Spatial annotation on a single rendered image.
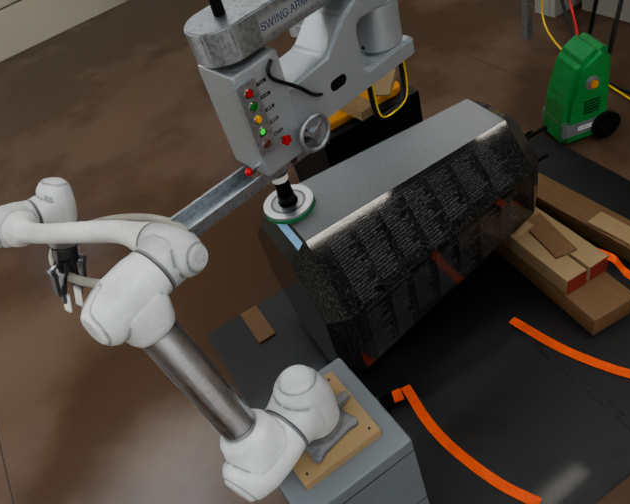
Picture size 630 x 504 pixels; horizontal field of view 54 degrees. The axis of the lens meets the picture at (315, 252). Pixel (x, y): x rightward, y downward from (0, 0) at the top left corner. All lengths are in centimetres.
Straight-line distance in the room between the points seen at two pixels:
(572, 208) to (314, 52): 175
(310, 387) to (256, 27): 114
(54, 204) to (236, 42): 75
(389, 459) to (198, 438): 141
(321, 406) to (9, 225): 97
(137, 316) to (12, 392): 257
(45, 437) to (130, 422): 47
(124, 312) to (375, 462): 90
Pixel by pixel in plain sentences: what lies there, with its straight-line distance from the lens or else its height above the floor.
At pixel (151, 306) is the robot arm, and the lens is 142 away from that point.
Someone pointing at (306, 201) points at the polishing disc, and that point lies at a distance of 253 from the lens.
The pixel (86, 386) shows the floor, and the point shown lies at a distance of 366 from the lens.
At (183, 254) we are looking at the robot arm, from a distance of 143.
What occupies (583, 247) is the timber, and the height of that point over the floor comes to 23.
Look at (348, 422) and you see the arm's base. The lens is 193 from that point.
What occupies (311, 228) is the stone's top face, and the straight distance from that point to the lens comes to 248.
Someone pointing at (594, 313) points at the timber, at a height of 13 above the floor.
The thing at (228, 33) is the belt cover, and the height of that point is 172.
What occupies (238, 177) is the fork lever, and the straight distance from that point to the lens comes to 242.
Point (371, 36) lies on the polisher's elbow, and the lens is 258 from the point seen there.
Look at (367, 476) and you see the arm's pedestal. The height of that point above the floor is 79.
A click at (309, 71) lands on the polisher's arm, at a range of 232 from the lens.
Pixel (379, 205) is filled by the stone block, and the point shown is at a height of 85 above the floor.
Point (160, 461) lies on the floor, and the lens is 317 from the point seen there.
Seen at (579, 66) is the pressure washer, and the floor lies 50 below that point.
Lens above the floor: 251
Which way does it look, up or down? 43 degrees down
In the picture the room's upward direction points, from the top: 19 degrees counter-clockwise
